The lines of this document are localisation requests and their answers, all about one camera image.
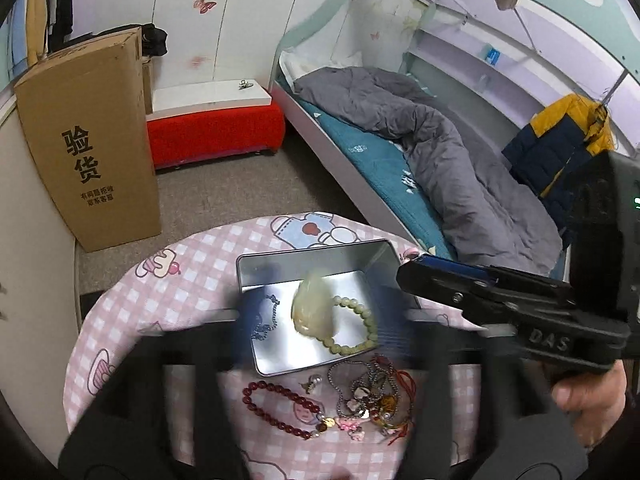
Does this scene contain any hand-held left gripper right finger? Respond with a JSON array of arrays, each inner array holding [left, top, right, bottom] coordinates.
[[376, 284, 590, 480]]

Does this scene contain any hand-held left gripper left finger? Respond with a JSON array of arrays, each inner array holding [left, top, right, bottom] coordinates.
[[59, 287, 275, 480]]

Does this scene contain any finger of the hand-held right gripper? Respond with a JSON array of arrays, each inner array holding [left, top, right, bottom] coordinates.
[[414, 254, 572, 292], [396, 260, 507, 332]]

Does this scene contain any pale yellow jade pendant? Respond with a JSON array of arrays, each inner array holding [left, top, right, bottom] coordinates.
[[291, 269, 342, 342]]

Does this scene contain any silver metal tin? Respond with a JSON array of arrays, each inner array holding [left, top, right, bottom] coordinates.
[[235, 239, 422, 378]]

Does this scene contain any person's right hand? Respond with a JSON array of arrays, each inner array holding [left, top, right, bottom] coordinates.
[[551, 360, 629, 450]]

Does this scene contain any grey duvet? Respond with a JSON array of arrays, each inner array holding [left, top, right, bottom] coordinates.
[[292, 66, 564, 277]]

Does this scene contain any pink bow charm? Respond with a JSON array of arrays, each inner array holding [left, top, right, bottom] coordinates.
[[334, 414, 367, 442]]

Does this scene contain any yellow and navy jacket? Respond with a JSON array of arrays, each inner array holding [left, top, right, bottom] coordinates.
[[501, 92, 617, 235]]

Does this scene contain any teal bed sheet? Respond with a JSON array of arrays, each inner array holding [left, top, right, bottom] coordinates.
[[276, 75, 457, 262]]

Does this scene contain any red bench with white top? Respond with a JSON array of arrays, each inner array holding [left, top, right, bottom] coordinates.
[[146, 79, 287, 171]]

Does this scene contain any white pillow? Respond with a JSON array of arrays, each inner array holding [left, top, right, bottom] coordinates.
[[278, 50, 365, 83]]

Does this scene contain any tall cardboard box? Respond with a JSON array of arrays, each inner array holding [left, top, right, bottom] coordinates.
[[14, 27, 163, 254]]

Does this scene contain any black clothing bundle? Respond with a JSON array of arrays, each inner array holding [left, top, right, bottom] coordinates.
[[141, 23, 169, 59]]

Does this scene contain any hanging black garment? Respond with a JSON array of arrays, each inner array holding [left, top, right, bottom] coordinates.
[[46, 0, 76, 45]]

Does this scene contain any hanging yellow garment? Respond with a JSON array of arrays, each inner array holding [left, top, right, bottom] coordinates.
[[24, 0, 52, 55]]

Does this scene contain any thin chain bracelet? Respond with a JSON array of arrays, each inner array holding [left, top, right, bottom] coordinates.
[[251, 291, 285, 345]]

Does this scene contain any green bead bracelet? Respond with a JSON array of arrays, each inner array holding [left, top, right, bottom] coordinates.
[[325, 294, 382, 358]]

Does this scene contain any dark red bead bracelet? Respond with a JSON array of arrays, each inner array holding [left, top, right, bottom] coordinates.
[[242, 381, 338, 441]]

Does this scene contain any thick silver chain necklace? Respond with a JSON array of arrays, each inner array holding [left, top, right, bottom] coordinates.
[[327, 359, 377, 418]]

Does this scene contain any white bed frame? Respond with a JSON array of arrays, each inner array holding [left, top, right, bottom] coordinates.
[[269, 0, 640, 281]]

